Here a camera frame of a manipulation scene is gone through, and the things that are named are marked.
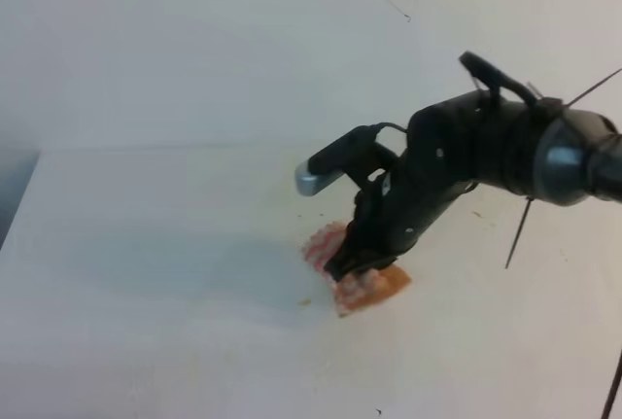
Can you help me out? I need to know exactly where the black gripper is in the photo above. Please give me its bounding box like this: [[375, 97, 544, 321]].
[[324, 95, 505, 282]]

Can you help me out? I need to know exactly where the pink white striped rag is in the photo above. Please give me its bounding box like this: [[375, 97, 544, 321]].
[[301, 222, 412, 317]]

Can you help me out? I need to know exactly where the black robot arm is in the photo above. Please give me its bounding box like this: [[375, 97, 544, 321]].
[[324, 92, 621, 281]]

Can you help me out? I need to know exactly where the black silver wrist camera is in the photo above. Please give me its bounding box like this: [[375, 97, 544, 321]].
[[294, 122, 406, 196]]

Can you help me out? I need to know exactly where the thin black cable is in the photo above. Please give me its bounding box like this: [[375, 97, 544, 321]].
[[601, 335, 622, 419]]

